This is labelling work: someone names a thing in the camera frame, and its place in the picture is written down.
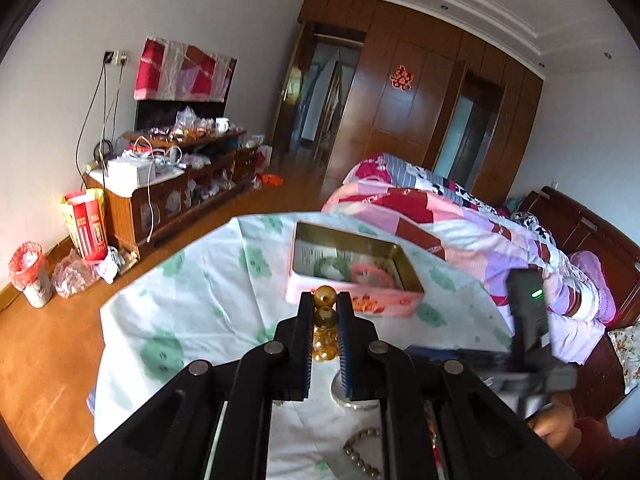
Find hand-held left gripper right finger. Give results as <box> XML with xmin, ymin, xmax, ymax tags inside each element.
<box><xmin>336</xmin><ymin>291</ymin><xmax>583</xmax><ymax>480</ymax></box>

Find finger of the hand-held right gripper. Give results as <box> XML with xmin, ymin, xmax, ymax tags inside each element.
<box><xmin>404</xmin><ymin>344</ymin><xmax>513</xmax><ymax>368</ymax></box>

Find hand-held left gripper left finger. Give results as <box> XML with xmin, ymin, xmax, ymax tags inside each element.
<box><xmin>62</xmin><ymin>292</ymin><xmax>316</xmax><ymax>480</ymax></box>

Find amber bead bracelet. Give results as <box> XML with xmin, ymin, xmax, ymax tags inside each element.
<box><xmin>311</xmin><ymin>285</ymin><xmax>342</xmax><ymax>363</ymax></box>

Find wide silver ring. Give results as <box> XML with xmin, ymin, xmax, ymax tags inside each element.
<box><xmin>331</xmin><ymin>372</ymin><xmax>386</xmax><ymax>409</ymax></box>

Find pink tin box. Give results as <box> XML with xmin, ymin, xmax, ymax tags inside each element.
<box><xmin>285</xmin><ymin>221</ymin><xmax>426</xmax><ymax>318</ymax></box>

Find grey bead bracelet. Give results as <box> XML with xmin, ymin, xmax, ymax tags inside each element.
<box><xmin>342</xmin><ymin>427</ymin><xmax>386</xmax><ymax>480</ymax></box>

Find person's right forearm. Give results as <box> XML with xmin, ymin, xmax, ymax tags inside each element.
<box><xmin>570</xmin><ymin>417</ymin><xmax>640</xmax><ymax>480</ymax></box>

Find person's right hand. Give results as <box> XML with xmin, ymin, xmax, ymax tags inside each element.
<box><xmin>531</xmin><ymin>404</ymin><xmax>586</xmax><ymax>458</ymax></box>

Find pink pillow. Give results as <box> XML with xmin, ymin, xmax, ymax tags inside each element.
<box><xmin>569</xmin><ymin>250</ymin><xmax>619</xmax><ymax>323</ymax></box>

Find pink bangle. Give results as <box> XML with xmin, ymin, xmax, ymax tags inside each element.
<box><xmin>349</xmin><ymin>262</ymin><xmax>393</xmax><ymax>291</ymax></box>

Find green jade bangle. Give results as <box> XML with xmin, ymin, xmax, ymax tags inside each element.
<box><xmin>312</xmin><ymin>256</ymin><xmax>353</xmax><ymax>282</ymax></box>

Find floral pillow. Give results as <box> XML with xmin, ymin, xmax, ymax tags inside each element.
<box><xmin>606</xmin><ymin>322</ymin><xmax>640</xmax><ymax>397</ymax></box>

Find wooden bed headboard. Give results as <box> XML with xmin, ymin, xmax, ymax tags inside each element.
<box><xmin>519</xmin><ymin>186</ymin><xmax>640</xmax><ymax>426</ymax></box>

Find white green printed tablecloth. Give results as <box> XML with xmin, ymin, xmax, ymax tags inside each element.
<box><xmin>94</xmin><ymin>212</ymin><xmax>516</xmax><ymax>480</ymax></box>

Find patchwork quilt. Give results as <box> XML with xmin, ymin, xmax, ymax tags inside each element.
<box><xmin>321</xmin><ymin>152</ymin><xmax>618</xmax><ymax>367</ymax></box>

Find wooden television cabinet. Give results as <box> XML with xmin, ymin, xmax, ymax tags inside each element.
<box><xmin>81</xmin><ymin>129</ymin><xmax>262</xmax><ymax>262</ymax></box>

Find wooden wardrobe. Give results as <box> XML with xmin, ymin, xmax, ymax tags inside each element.
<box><xmin>299</xmin><ymin>0</ymin><xmax>544</xmax><ymax>207</ymax></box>

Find clear plastic bag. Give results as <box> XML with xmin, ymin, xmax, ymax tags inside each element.
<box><xmin>52</xmin><ymin>247</ymin><xmax>122</xmax><ymax>299</ymax></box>

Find wooden door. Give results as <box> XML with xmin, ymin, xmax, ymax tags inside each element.
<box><xmin>271</xmin><ymin>21</ymin><xmax>317</xmax><ymax>157</ymax></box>

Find white box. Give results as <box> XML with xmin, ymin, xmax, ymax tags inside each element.
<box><xmin>106</xmin><ymin>154</ymin><xmax>154</xmax><ymax>192</ymax></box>

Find red gift bag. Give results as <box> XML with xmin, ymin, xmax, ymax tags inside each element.
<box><xmin>60</xmin><ymin>188</ymin><xmax>109</xmax><ymax>262</ymax></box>

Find black television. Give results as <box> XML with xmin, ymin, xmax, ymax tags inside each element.
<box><xmin>134</xmin><ymin>99</ymin><xmax>227</xmax><ymax>134</ymax></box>

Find waste bin with red liner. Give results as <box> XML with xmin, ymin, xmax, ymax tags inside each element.
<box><xmin>8</xmin><ymin>242</ymin><xmax>54</xmax><ymax>309</ymax></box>

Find red white television cloth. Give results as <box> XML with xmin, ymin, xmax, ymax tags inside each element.
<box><xmin>133</xmin><ymin>36</ymin><xmax>238</xmax><ymax>103</ymax></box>

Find red paper wall decoration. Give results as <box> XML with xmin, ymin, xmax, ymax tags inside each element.
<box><xmin>390</xmin><ymin>64</ymin><xmax>415</xmax><ymax>92</ymax></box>

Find black wall cables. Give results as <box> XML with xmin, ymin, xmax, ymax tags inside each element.
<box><xmin>75</xmin><ymin>59</ymin><xmax>127</xmax><ymax>177</ymax></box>

